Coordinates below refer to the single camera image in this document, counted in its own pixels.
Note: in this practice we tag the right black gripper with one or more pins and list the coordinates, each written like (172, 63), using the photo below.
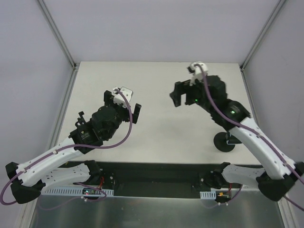
(188, 92)

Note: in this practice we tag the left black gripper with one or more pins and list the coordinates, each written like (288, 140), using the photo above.
(135, 113)

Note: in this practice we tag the black phone stand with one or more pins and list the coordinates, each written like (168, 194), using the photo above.
(219, 141)
(80, 120)

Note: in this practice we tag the phone blue case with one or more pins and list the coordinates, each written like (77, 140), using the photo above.
(232, 140)

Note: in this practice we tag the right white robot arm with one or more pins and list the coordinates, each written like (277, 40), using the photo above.
(278, 173)

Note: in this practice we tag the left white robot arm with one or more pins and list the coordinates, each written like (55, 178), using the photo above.
(29, 180)

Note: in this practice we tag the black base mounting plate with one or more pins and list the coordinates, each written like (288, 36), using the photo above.
(154, 180)

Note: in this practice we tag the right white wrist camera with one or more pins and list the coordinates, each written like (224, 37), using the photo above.
(198, 71)

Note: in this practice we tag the left aluminium frame post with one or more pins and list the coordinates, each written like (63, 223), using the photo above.
(56, 33)

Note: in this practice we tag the aluminium frame post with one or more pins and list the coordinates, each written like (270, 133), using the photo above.
(56, 33)
(263, 32)

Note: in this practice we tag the right aluminium frame post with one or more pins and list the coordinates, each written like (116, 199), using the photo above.
(263, 32)

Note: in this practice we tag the left white cable duct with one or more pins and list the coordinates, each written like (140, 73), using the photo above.
(78, 191)

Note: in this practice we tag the white cable duct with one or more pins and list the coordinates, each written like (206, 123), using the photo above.
(78, 191)
(210, 195)

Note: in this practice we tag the right white cable duct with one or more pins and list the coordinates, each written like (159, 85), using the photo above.
(210, 195)

